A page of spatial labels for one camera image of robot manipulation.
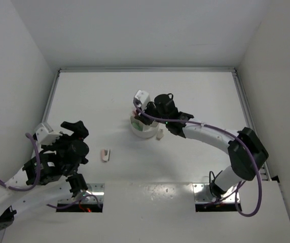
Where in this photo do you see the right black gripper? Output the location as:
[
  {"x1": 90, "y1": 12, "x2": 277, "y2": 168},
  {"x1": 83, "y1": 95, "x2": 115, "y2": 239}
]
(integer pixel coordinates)
[{"x1": 135, "y1": 101, "x2": 168, "y2": 126}]

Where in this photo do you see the white round divided organizer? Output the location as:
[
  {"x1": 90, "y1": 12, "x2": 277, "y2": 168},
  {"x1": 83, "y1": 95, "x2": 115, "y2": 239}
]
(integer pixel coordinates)
[{"x1": 130, "y1": 111, "x2": 159, "y2": 139}]

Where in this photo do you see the pink highlighter marker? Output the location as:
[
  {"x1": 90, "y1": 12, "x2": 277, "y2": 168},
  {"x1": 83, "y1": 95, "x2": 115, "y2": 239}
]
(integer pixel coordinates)
[{"x1": 132, "y1": 109, "x2": 140, "y2": 120}]

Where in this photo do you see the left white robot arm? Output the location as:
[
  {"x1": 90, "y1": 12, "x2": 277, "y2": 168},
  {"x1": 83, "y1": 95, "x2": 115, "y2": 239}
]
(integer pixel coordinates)
[{"x1": 0, "y1": 120, "x2": 89, "y2": 230}]

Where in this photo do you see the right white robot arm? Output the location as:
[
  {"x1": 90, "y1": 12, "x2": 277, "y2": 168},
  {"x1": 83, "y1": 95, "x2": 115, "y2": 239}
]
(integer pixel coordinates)
[{"x1": 133, "y1": 90, "x2": 269, "y2": 198}]

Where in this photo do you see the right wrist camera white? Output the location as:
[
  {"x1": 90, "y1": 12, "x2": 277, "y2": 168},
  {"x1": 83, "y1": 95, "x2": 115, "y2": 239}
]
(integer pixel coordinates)
[{"x1": 133, "y1": 90, "x2": 151, "y2": 110}]

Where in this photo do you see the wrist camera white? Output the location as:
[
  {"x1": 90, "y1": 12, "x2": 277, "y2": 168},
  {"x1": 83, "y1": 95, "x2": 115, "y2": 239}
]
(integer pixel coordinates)
[
  {"x1": 133, "y1": 90, "x2": 151, "y2": 110},
  {"x1": 34, "y1": 122, "x2": 62, "y2": 146}
]

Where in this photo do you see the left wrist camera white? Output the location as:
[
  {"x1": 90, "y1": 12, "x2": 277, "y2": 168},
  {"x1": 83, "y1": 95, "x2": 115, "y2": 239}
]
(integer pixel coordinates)
[{"x1": 34, "y1": 122, "x2": 62, "y2": 146}]

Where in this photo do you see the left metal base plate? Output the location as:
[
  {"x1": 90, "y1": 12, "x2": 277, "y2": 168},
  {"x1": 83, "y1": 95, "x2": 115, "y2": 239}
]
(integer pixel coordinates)
[{"x1": 58, "y1": 183, "x2": 104, "y2": 205}]

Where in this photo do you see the metal base plate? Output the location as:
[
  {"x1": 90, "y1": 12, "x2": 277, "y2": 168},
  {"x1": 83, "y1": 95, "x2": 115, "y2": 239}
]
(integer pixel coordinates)
[
  {"x1": 58, "y1": 183, "x2": 104, "y2": 205},
  {"x1": 192, "y1": 183, "x2": 237, "y2": 205}
]

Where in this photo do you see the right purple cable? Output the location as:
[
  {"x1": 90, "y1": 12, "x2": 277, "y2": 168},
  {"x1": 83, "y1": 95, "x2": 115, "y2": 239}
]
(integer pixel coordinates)
[{"x1": 133, "y1": 99, "x2": 264, "y2": 218}]

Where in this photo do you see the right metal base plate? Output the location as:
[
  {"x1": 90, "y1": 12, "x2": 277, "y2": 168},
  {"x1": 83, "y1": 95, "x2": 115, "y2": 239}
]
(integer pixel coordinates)
[{"x1": 192, "y1": 183, "x2": 237, "y2": 205}]

